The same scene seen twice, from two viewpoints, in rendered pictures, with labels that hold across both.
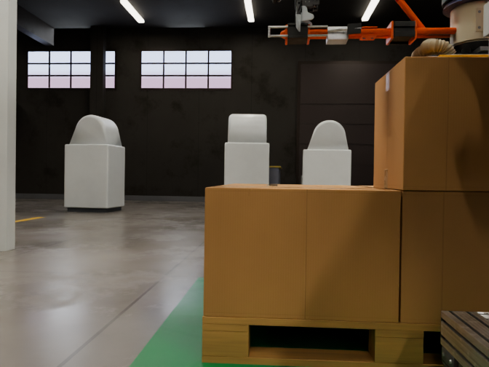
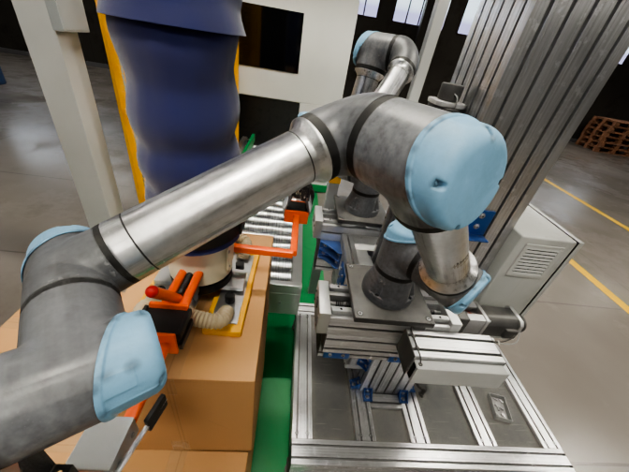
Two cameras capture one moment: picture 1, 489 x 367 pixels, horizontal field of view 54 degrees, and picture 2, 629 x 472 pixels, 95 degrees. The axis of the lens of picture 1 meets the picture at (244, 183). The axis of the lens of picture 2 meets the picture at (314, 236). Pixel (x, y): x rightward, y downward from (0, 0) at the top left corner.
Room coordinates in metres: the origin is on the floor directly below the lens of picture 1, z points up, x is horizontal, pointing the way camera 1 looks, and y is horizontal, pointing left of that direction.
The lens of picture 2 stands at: (1.44, -0.11, 1.61)
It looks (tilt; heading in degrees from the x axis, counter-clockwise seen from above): 34 degrees down; 259
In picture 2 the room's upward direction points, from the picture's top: 10 degrees clockwise
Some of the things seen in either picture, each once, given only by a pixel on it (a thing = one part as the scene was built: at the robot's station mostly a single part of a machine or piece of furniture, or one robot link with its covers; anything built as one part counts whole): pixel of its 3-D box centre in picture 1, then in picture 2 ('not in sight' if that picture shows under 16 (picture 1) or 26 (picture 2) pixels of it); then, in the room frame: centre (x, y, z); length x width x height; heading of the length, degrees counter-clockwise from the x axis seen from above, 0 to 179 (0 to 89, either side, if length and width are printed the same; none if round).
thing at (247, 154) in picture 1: (247, 163); not in sight; (8.08, -0.04, 0.81); 0.83 x 0.76 x 1.63; 176
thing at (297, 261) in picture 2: not in sight; (299, 197); (1.20, -2.31, 0.50); 2.31 x 0.05 x 0.19; 86
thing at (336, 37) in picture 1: (337, 36); (104, 447); (1.66, -0.31, 1.07); 0.07 x 0.07 x 0.04; 86
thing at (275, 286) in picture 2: not in sight; (230, 282); (1.60, -1.17, 0.58); 0.70 x 0.03 x 0.06; 176
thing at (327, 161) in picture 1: (325, 169); not in sight; (7.42, -1.25, 0.72); 0.74 x 0.68 x 1.45; 85
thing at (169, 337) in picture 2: (401, 33); (163, 327); (1.64, -0.52, 1.07); 0.10 x 0.08 x 0.06; 176
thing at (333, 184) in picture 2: not in sight; (322, 239); (1.07, -1.71, 0.50); 0.07 x 0.07 x 1.00; 86
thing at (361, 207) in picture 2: not in sight; (363, 199); (1.05, -1.19, 1.09); 0.15 x 0.15 x 0.10
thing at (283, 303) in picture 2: not in sight; (230, 297); (1.60, -1.17, 0.47); 0.70 x 0.03 x 0.15; 176
